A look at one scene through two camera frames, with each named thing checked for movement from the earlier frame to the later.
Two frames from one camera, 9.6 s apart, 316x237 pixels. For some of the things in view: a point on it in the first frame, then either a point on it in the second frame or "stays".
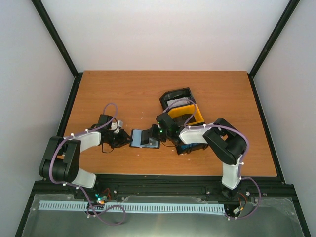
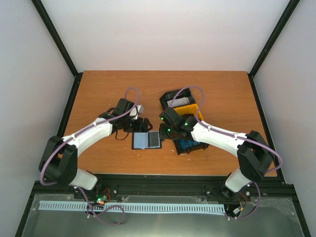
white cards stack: x=181 y=102 stays
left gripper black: x=123 y=141 to x=139 y=128
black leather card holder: x=136 y=140 stays
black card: x=144 y=137 to x=153 y=139
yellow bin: x=191 y=108 stays
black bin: x=182 y=147 stays
